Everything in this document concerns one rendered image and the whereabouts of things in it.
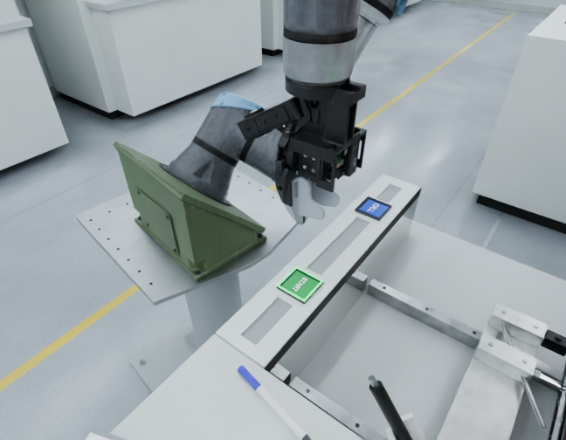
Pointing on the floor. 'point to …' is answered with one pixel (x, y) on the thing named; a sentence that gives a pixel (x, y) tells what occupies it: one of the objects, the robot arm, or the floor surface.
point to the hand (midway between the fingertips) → (298, 214)
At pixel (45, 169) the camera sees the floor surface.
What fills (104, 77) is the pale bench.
